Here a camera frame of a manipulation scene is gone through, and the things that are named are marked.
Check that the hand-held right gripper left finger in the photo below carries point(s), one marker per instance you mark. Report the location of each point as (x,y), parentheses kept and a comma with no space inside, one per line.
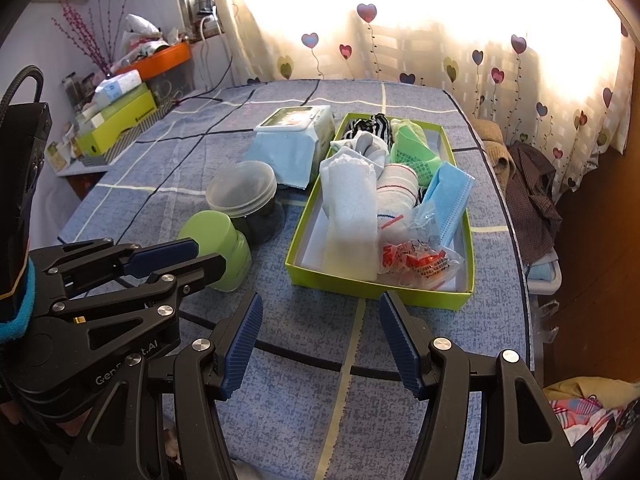
(242,345)

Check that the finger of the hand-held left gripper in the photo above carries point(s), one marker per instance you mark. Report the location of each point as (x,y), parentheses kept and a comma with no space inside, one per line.
(197,272)
(160,257)

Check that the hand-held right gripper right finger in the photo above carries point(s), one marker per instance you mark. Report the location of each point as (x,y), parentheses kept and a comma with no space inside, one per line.
(400,345)

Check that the lime green cardboard box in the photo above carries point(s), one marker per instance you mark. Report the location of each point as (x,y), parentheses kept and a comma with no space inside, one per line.
(380,297)

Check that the red candy bag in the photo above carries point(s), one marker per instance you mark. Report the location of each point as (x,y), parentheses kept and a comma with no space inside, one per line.
(415,260)

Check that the blue face mask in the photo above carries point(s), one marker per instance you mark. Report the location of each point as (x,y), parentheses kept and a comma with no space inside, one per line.
(447,195)

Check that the cream ribbed sock roll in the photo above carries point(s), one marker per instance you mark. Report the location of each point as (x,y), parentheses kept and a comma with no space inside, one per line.
(397,185)

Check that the green printed sock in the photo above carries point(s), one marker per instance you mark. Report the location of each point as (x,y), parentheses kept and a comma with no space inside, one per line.
(417,160)

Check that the blue checked bedsheet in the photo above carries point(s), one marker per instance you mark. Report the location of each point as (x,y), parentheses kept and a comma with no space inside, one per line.
(425,340)

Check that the clear plastic container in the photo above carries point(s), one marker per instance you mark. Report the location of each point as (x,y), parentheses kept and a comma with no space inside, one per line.
(242,190)

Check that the black white striped box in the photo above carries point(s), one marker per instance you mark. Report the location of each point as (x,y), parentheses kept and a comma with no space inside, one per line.
(145,127)

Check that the yellow green cardboard box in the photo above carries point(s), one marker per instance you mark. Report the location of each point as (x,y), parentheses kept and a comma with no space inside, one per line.
(120,127)

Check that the pale green flat box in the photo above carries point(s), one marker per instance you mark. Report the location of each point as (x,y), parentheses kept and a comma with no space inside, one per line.
(120,105)

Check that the pale blue plastic basket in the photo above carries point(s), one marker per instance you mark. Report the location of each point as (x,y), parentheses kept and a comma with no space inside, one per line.
(542,275)

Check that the white blue tissue pack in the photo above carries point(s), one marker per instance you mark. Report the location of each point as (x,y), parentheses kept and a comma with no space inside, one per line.
(117,87)

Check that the clear storage box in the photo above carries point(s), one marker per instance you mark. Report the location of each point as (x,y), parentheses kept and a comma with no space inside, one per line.
(172,82)

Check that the blue wet wipes pack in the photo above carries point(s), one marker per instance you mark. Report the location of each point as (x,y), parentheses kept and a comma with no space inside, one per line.
(292,122)

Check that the dark glass jar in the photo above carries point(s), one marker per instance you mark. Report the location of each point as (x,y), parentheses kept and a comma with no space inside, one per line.
(72,90)

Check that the dark checked clothes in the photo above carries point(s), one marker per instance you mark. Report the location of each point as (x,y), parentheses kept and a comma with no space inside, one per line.
(530,200)

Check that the orange plastic basin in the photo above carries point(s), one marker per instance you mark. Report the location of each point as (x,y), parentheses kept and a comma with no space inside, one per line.
(165,60)

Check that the colourful clothes pile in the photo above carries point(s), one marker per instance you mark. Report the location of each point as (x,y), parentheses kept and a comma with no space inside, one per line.
(590,410)

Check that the black white striped sock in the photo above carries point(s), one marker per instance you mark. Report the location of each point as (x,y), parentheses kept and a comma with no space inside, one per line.
(372,127)

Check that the tan knitted cloth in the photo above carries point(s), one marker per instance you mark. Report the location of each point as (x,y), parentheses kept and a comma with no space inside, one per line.
(490,135)

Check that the white plastic bag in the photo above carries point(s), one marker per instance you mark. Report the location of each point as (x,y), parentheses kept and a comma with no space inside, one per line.
(140,25)

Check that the pink flower branches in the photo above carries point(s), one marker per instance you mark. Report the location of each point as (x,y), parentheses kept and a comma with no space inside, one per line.
(85,35)

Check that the dark small appliance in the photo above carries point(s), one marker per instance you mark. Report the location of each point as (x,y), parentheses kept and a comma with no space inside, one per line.
(204,0)

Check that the heart print curtain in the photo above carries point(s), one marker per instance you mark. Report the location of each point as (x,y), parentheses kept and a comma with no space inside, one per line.
(425,35)

